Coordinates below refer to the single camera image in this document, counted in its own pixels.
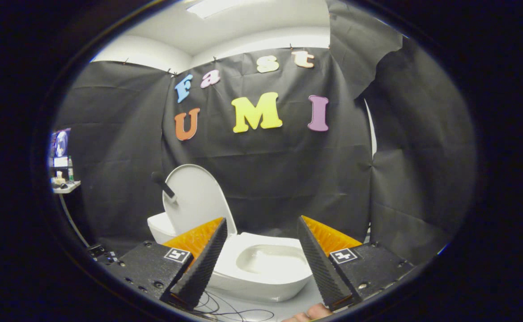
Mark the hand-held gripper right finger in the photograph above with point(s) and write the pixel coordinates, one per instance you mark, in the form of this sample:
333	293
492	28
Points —
321	268

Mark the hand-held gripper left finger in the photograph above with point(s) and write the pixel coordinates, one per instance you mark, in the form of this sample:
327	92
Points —
201	270

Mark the white toilet lid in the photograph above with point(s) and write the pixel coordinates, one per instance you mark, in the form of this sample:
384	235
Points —
198	197

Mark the grey toilet lid pull tab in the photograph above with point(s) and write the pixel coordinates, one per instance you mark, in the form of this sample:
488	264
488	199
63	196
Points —
163	185

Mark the black backdrop cloth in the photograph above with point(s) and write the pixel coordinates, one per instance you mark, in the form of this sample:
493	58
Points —
265	179

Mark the green plastic bottle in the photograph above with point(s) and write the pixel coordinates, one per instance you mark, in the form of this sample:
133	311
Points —
70	170

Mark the wall poster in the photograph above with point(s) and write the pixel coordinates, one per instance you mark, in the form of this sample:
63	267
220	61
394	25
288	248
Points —
60	145

